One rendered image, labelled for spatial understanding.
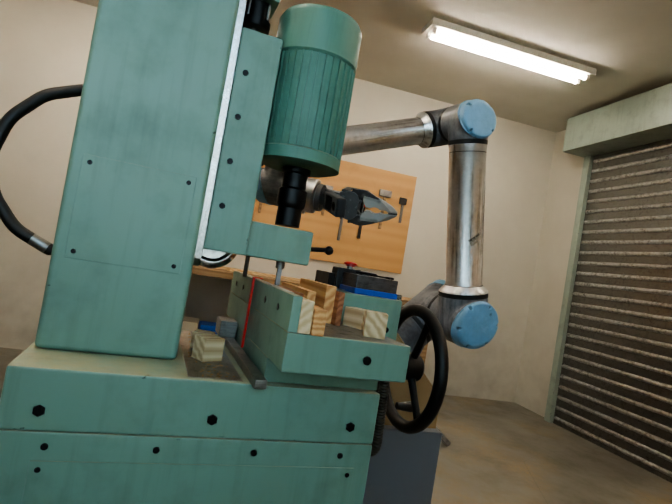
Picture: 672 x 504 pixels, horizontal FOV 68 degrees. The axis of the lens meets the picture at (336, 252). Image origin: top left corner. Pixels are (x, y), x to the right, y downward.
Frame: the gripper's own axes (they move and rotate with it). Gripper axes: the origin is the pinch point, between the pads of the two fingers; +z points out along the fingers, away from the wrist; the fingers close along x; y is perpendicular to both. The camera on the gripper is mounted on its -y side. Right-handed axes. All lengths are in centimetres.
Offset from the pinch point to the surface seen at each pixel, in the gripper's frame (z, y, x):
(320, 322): -1, -55, 8
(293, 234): -15.4, -29.1, 2.6
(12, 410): -38, -74, 23
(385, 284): 4.0, -22.0, 10.9
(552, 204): 107, 398, 35
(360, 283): -0.9, -25.1, 10.9
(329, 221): -86, 294, 74
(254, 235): -21.9, -33.6, 3.3
